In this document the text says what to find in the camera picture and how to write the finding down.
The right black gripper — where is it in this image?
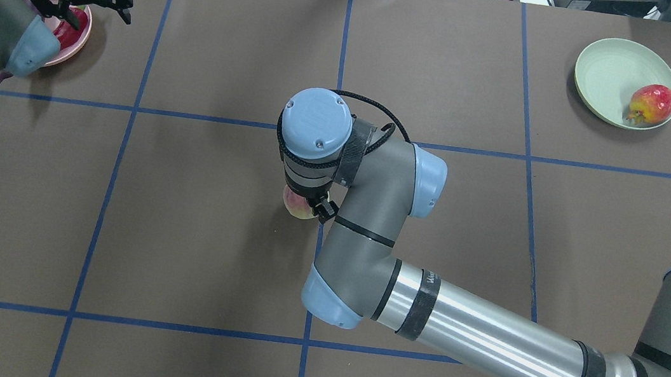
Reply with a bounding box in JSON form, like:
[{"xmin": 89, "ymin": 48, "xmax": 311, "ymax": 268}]
[{"xmin": 285, "ymin": 173, "xmax": 339, "ymax": 224}]

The purple eggplant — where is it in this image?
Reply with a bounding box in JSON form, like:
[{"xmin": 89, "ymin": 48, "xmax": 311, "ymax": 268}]
[{"xmin": 0, "ymin": 71, "xmax": 13, "ymax": 86}]

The red chili pepper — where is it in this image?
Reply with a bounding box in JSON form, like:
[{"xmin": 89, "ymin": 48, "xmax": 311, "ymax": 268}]
[{"xmin": 53, "ymin": 6, "xmax": 90, "ymax": 50}]

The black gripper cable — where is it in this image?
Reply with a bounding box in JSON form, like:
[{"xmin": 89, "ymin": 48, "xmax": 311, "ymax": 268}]
[{"xmin": 273, "ymin": 83, "xmax": 416, "ymax": 182}]

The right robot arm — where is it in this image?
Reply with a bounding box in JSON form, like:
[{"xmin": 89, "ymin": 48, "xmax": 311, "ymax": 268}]
[{"xmin": 276, "ymin": 87, "xmax": 671, "ymax": 377}]

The pink plate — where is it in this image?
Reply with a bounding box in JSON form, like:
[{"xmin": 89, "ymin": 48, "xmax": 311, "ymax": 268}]
[{"xmin": 6, "ymin": 0, "xmax": 93, "ymax": 75}]

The green plate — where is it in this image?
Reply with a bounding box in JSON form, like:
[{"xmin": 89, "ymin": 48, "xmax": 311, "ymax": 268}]
[{"xmin": 573, "ymin": 38, "xmax": 671, "ymax": 130}]

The peach fruit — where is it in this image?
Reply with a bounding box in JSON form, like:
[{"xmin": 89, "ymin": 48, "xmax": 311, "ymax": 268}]
[{"xmin": 282, "ymin": 185, "xmax": 317, "ymax": 220}]

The red pomegranate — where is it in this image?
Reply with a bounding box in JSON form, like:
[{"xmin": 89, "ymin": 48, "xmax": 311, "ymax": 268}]
[{"xmin": 625, "ymin": 84, "xmax": 671, "ymax": 126}]

